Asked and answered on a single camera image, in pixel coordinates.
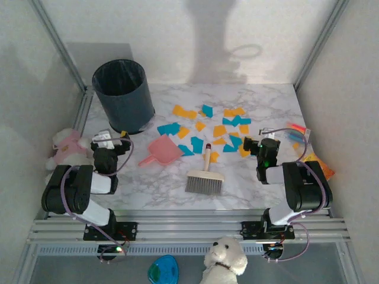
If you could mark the aluminium frame post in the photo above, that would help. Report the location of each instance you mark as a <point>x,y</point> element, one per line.
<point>321,44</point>
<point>59,47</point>

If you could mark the aluminium side rail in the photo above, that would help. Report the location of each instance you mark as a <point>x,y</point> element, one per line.
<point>83,112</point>

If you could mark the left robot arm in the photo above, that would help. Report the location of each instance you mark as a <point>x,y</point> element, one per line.
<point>103,185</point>

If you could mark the colourful marker pack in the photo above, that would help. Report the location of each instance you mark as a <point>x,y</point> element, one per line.
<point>296,130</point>

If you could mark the cream brush grey bristles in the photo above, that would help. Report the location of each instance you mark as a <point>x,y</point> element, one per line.
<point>204,176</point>

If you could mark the blue plastic bowl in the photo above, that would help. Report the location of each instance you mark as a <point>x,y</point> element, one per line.
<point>163,270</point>

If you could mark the small orange paper scrap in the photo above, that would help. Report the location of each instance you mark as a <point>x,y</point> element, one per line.
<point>202,113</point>
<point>296,145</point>

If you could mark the blue paper scrap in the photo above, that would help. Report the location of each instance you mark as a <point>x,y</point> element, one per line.
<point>185,150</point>
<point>227,121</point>
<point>208,111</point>
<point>197,145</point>
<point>232,145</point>
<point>237,120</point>
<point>168,129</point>
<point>245,120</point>

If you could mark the orange snack packet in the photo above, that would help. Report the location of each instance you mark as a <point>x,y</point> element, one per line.
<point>325,170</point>

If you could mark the aluminium frame leg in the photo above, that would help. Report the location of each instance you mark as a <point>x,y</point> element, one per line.
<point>352,266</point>
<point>25,266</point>

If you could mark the plush toy pink outfit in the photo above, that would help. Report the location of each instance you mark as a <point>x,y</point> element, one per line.
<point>69,146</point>

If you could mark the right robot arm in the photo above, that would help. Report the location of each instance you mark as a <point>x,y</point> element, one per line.
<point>305,183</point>

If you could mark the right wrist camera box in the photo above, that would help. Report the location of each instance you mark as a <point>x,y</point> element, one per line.
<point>268,132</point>

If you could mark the aluminium frame base rails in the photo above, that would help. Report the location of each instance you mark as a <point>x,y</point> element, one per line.
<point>189,229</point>

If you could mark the white plush dog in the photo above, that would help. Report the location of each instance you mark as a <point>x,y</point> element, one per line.
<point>225,260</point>

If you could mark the dark blue trash bin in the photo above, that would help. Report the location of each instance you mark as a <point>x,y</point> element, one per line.
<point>130,109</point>

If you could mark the pink plastic dustpan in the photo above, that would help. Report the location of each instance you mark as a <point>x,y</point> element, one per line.
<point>164,152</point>

